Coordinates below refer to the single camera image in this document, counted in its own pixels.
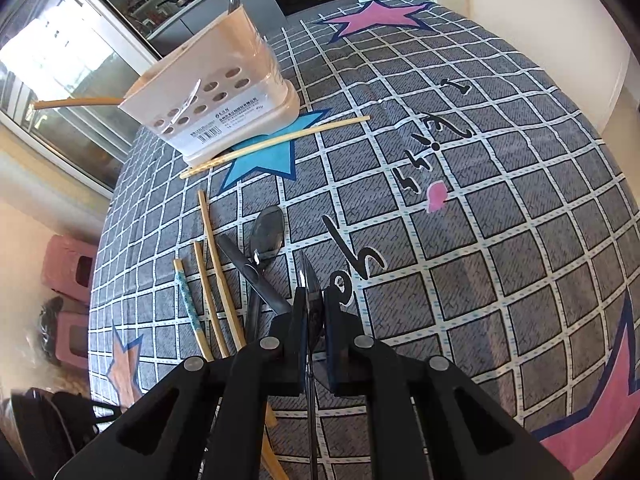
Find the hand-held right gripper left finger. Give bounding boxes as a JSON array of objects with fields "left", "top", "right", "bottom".
[{"left": 52, "top": 286, "right": 309, "bottom": 480}]

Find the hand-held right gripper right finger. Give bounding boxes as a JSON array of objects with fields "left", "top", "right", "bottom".
[{"left": 324, "top": 290, "right": 574, "bottom": 480}]

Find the shiny metal spoon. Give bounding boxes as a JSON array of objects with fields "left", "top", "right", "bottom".
[{"left": 298, "top": 252, "right": 324, "bottom": 480}]

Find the black-handled utensil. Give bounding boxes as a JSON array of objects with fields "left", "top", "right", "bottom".
[{"left": 216, "top": 234, "right": 293, "bottom": 317}]

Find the black-handled metal spoon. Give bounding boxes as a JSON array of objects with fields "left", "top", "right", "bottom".
[{"left": 244, "top": 205, "right": 287, "bottom": 343}]

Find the blue patterned bamboo chopstick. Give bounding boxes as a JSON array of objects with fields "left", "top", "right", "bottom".
[{"left": 173, "top": 258, "right": 209, "bottom": 360}]

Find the long bamboo chopstick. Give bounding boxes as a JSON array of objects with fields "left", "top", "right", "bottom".
[{"left": 179, "top": 115, "right": 372, "bottom": 180}]

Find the beige plastic utensil holder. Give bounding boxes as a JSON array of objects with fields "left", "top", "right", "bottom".
[{"left": 118, "top": 7, "right": 301, "bottom": 167}]

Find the grey checked star-print tablecloth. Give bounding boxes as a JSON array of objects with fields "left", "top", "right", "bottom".
[{"left": 89, "top": 0, "right": 632, "bottom": 480}]

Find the pink plastic stool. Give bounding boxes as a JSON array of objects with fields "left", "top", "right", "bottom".
[
  {"left": 42, "top": 237, "right": 99, "bottom": 304},
  {"left": 55, "top": 310, "right": 94, "bottom": 367}
]

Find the black bag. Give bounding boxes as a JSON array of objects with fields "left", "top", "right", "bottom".
[{"left": 38, "top": 297, "right": 66, "bottom": 362}]

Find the grey kitchen counter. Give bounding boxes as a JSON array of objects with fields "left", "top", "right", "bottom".
[{"left": 102, "top": 0, "right": 287, "bottom": 57}]

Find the sliding glass door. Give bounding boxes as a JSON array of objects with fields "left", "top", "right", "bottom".
[{"left": 0, "top": 0, "right": 167, "bottom": 197}]

